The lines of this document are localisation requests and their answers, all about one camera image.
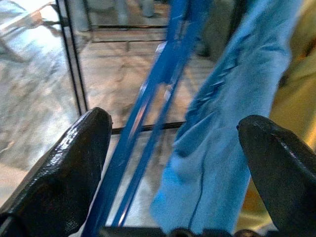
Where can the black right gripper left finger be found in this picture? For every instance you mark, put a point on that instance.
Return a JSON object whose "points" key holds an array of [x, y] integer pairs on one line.
{"points": [[61, 177]]}

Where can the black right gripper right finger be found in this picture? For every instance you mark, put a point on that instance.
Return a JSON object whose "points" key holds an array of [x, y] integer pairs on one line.
{"points": [[284, 177]]}

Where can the blue plastic clothes hanger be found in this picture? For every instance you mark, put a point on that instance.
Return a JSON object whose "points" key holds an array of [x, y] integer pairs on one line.
{"points": [[153, 81]]}

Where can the yellow shirt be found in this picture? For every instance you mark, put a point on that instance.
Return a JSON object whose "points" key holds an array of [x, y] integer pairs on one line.
{"points": [[296, 98]]}

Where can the blue shirt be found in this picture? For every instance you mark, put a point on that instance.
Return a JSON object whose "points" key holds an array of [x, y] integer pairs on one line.
{"points": [[222, 111]]}

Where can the black clothes drying rack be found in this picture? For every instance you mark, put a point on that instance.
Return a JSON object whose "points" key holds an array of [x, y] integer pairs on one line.
{"points": [[73, 64]]}

